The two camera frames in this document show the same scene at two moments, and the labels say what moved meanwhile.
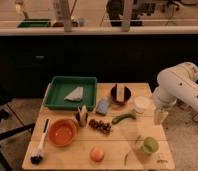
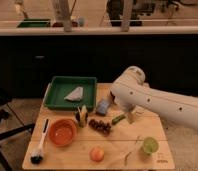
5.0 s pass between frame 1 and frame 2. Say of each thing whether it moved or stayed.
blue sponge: stayed
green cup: stayed
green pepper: stayed
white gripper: moved
